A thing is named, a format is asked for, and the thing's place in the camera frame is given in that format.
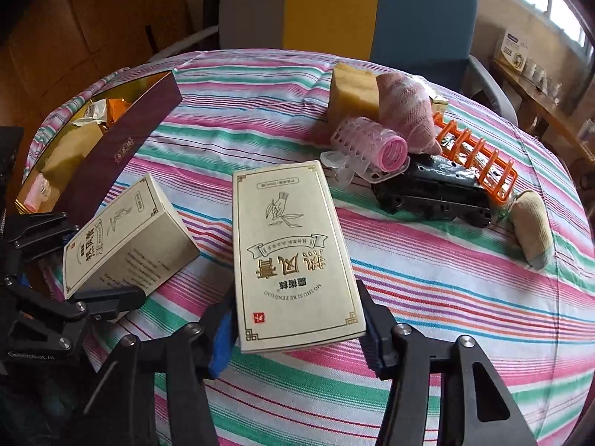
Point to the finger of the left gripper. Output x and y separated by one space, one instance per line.
110 304

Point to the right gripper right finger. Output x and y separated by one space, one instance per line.
476 407

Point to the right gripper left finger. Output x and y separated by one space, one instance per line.
121 409

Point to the cream box with gold text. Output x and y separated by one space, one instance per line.
294 284

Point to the cream sock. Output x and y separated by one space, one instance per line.
528 216

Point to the black plastic stapler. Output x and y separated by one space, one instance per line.
435 188

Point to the orange plastic rack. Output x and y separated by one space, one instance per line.
493 172

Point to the pink hair roller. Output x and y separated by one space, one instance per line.
361 147

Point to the small green box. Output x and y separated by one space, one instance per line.
439 104

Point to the pink sock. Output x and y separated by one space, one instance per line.
405 107

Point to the yellow sponge block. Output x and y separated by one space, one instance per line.
353 93

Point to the maroon gold-lined storage box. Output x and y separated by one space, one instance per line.
83 146

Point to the wooden side table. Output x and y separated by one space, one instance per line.
535 105

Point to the white yellow box on table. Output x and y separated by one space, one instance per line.
511 50

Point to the grey yellow blue armchair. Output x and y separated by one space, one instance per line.
431 38

